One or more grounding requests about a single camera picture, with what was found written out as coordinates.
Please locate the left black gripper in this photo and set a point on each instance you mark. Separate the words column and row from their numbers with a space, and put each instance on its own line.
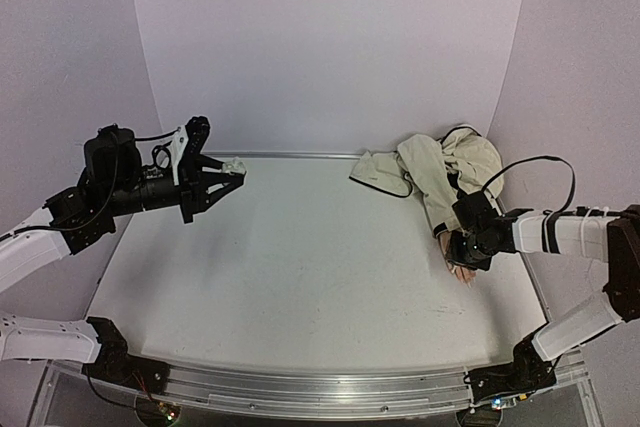
column 194, row 185

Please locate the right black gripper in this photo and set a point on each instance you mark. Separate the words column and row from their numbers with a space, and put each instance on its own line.
column 460, row 255

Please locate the white nail polish bottle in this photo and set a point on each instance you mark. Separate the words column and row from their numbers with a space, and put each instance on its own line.
column 234, row 166

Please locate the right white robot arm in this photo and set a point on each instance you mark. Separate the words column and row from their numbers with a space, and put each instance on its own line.
column 606, row 236

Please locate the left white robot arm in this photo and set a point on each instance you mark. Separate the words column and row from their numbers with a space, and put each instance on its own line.
column 25, row 249

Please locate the mannequin hand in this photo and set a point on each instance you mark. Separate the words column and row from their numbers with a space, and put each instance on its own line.
column 444, row 242

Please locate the beige jacket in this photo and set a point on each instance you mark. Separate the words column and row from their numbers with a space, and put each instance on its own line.
column 440, row 170

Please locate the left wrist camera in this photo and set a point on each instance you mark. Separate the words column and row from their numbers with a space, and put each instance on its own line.
column 185, row 148

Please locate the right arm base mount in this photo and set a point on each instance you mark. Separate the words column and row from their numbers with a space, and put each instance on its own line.
column 526, row 373

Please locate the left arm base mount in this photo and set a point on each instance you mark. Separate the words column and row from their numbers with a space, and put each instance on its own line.
column 114, row 363

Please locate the aluminium front rail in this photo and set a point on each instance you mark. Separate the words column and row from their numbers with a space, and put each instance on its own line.
column 331, row 396

